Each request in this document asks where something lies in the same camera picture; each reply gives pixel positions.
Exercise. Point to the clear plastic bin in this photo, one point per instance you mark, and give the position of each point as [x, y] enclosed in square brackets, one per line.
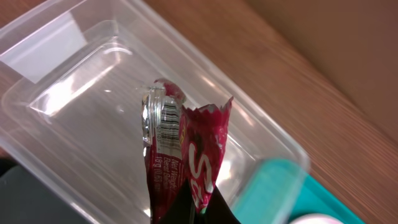
[73, 116]

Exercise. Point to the large white plate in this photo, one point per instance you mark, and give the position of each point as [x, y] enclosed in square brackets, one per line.
[315, 218]

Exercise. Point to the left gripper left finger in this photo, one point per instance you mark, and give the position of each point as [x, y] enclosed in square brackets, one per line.
[182, 211]

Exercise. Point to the teal serving tray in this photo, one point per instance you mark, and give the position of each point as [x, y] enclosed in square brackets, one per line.
[314, 199]

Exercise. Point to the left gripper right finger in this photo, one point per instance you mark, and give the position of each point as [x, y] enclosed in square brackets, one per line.
[217, 211]

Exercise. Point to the black tray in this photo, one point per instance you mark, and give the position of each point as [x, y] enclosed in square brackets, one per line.
[24, 199]

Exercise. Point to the red snack wrapper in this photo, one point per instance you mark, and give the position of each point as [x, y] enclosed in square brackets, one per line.
[181, 146]

